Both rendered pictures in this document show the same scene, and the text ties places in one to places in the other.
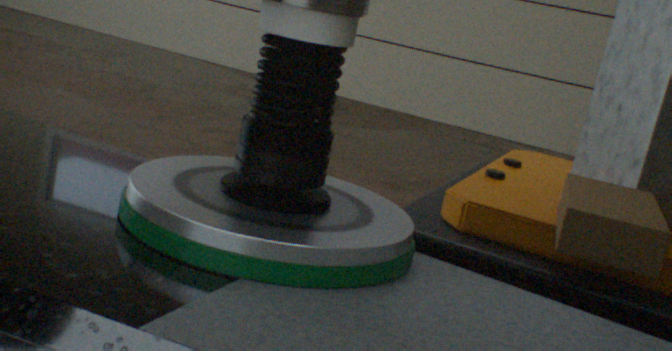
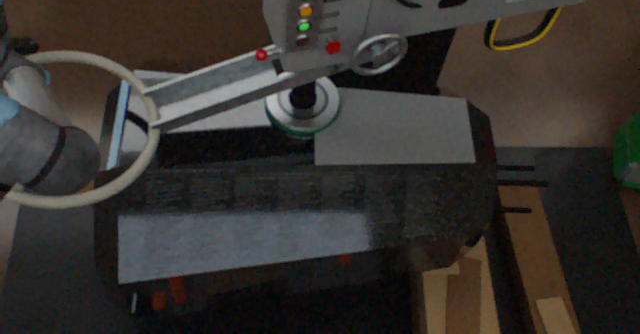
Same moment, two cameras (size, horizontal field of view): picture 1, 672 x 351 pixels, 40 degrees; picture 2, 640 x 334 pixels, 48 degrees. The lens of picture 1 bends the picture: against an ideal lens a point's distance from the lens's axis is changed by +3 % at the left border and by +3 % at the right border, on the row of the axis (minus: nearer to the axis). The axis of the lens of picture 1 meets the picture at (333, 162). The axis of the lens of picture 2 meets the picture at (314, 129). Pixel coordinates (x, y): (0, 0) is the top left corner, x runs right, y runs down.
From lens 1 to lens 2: 1.69 m
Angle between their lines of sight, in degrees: 49
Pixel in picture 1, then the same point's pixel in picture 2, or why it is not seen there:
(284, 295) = (326, 133)
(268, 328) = (332, 149)
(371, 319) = (344, 131)
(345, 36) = not seen: hidden behind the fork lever
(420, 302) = (348, 115)
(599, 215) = not seen: hidden behind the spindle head
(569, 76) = not seen: outside the picture
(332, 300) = (334, 128)
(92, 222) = (272, 130)
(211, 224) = (305, 127)
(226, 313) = (322, 149)
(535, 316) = (370, 102)
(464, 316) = (358, 115)
